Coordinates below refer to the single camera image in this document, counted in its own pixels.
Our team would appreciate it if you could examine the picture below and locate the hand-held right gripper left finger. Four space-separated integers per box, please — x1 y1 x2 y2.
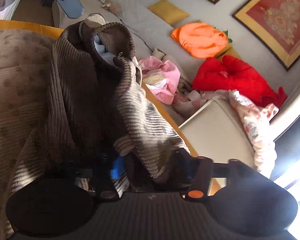
75 156 124 201

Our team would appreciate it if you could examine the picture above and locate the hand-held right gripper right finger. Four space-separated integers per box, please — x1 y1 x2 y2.
175 148 248 202

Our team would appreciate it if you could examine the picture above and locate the brown dotted corduroy jacket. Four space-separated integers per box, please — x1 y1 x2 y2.
0 13 192 240

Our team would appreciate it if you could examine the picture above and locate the small beige plush toy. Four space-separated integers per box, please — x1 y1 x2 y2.
101 0 123 16

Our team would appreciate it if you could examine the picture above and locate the floral print blanket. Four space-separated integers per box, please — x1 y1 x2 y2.
172 89 280 176

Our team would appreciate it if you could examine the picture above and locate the red plush pillow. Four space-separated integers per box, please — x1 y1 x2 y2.
191 54 288 108

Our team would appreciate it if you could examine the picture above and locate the pink cloth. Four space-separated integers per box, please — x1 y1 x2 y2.
137 56 182 105

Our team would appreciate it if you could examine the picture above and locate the yellow cushion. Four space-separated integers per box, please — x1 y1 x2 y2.
147 0 190 26

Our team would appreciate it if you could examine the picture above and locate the orange pumpkin pillow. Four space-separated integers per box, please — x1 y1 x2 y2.
171 22 233 59

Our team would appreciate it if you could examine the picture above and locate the wide red framed picture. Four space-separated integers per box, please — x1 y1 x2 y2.
232 0 300 72

